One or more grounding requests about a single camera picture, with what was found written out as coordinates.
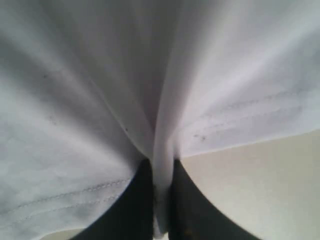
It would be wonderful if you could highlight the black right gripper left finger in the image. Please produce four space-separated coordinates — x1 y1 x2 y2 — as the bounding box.
84 159 154 240

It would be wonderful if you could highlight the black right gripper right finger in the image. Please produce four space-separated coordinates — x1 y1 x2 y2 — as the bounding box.
168 159 258 240

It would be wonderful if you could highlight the white t-shirt red lettering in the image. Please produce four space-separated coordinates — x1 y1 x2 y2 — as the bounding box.
0 0 320 240

